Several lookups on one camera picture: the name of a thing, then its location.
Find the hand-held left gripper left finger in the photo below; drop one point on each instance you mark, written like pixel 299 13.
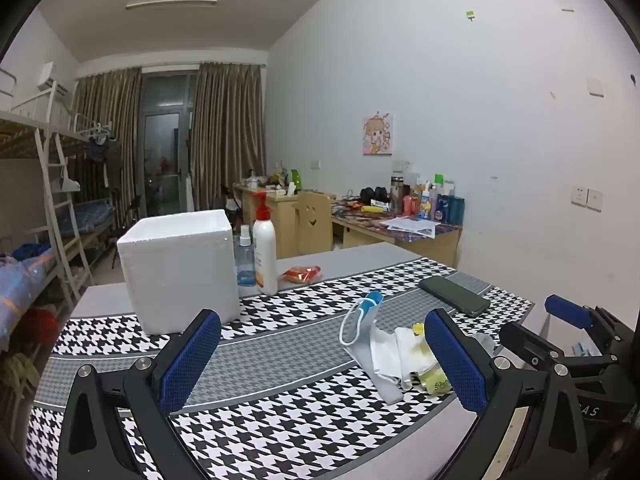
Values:
pixel 192 360

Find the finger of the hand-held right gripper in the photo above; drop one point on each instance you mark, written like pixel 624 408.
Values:
pixel 567 310
pixel 525 342

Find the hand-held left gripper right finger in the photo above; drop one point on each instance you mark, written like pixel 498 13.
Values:
pixel 460 365

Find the green floral tissue packet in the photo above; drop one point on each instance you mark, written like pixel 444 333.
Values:
pixel 434 382

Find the grey sock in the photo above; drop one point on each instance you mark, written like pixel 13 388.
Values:
pixel 484 342

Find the white tube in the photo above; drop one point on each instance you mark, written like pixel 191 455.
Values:
pixel 407 355

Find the white foam box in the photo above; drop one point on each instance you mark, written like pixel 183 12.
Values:
pixel 175 270

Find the black smartphone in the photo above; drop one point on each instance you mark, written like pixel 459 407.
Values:
pixel 452 296

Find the houndstooth table mat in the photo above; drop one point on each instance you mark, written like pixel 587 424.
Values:
pixel 300 350

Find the clear blue spray bottle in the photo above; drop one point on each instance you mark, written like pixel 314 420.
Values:
pixel 245 265

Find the wooden desk patterned cover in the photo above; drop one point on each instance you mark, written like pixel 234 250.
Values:
pixel 430 247

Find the white pump bottle red pump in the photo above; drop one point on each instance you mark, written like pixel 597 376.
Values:
pixel 265 250

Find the red snack packet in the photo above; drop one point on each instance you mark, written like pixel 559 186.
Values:
pixel 300 275

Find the printed papers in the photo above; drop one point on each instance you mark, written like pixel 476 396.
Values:
pixel 410 226

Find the red bag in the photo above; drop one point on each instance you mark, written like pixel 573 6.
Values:
pixel 41 324

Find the row of toiletry bottles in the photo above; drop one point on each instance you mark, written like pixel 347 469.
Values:
pixel 440 205

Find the black folding chair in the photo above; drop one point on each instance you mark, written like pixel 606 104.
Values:
pixel 231 202

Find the light wooden desk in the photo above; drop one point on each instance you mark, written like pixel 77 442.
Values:
pixel 280 220

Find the olive cloth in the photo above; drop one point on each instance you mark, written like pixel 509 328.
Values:
pixel 22 370

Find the blue plaid mattress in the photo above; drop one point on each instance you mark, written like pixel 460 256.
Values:
pixel 92 215

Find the blue plaid quilt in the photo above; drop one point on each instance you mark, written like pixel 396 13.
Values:
pixel 22 285

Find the black headphones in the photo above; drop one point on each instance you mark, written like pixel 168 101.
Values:
pixel 374 194

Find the green bottle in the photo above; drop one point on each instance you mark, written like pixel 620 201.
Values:
pixel 297 181

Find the glass balcony door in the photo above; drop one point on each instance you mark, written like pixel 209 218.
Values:
pixel 162 150

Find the white plastic bag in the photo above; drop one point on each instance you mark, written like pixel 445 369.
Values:
pixel 69 182

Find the brown curtain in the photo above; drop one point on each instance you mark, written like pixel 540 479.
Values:
pixel 107 135
pixel 227 130

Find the hanging dark clothes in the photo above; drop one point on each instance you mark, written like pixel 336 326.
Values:
pixel 97 147

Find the white metal bunk bed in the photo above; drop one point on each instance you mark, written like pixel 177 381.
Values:
pixel 50 160

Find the white air conditioner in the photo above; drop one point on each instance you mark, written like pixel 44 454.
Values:
pixel 50 77

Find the ceiling tube light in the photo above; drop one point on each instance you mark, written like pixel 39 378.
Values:
pixel 170 4

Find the white wall outlets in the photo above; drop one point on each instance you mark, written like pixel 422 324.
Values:
pixel 587 196

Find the white wall switch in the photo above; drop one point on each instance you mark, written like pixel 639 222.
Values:
pixel 595 86

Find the cartoon wall poster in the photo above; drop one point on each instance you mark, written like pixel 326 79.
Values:
pixel 377 135

